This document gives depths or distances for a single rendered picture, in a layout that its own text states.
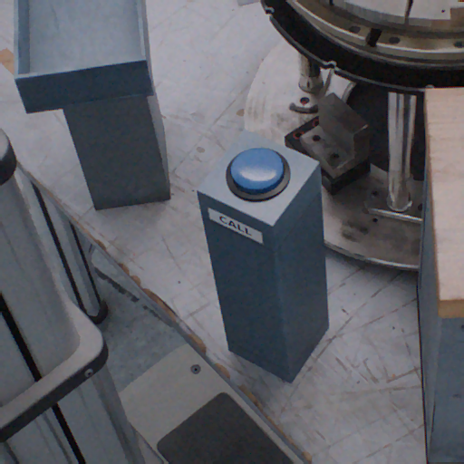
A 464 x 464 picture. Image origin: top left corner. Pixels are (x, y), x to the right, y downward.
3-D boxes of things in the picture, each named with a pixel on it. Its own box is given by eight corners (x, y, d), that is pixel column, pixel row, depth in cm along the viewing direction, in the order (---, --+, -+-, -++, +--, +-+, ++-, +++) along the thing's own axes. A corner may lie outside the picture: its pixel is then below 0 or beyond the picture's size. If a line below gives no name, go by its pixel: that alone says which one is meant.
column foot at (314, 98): (333, 70, 127) (333, 63, 126) (315, 114, 123) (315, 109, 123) (306, 64, 127) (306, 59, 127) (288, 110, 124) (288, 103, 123)
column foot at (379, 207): (370, 188, 117) (370, 183, 116) (435, 202, 115) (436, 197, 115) (362, 212, 115) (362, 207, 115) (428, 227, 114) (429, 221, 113)
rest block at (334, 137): (334, 124, 120) (333, 91, 115) (369, 158, 117) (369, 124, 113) (300, 146, 118) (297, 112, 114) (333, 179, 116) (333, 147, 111)
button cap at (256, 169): (249, 146, 91) (248, 138, 91) (294, 165, 90) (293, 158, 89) (222, 181, 90) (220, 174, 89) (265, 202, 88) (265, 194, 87)
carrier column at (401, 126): (412, 198, 116) (420, 51, 99) (410, 218, 114) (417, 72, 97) (387, 196, 116) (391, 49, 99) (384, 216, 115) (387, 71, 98)
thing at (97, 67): (76, 89, 132) (14, -118, 108) (171, 75, 131) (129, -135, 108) (83, 272, 117) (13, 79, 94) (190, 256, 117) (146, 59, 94)
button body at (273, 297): (267, 295, 113) (244, 128, 93) (330, 327, 111) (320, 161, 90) (227, 351, 110) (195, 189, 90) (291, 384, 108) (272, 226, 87)
